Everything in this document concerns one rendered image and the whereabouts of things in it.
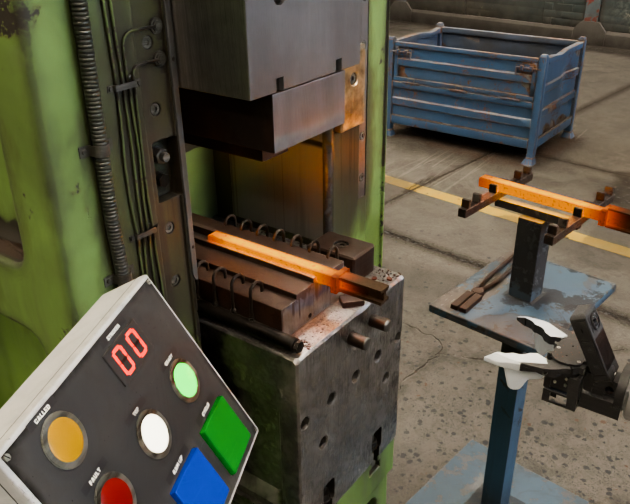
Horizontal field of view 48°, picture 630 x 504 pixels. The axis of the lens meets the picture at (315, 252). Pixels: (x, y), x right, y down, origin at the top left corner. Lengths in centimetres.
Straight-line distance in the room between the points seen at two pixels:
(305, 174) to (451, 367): 141
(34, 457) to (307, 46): 73
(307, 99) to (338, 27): 13
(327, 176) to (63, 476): 97
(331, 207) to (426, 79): 363
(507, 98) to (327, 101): 370
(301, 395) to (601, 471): 140
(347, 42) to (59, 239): 57
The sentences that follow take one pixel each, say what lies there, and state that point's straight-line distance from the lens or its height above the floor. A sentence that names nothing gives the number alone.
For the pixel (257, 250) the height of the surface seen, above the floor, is 101.
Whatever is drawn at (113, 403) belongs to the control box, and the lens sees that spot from 81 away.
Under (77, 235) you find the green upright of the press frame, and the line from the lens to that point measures 106.
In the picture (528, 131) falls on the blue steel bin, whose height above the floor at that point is 22.
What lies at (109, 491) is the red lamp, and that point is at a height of 110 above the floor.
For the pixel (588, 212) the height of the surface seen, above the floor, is 101.
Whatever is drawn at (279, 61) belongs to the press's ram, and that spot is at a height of 141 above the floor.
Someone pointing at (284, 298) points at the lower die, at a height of 98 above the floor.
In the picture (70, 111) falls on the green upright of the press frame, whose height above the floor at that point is 138.
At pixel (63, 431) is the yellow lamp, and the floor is 117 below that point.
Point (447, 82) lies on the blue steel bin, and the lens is 506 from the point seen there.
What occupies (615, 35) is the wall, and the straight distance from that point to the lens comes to 898.
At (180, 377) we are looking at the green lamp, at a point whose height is 110.
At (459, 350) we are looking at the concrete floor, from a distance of 289.
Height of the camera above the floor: 164
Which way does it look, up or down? 27 degrees down
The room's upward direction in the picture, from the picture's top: 1 degrees counter-clockwise
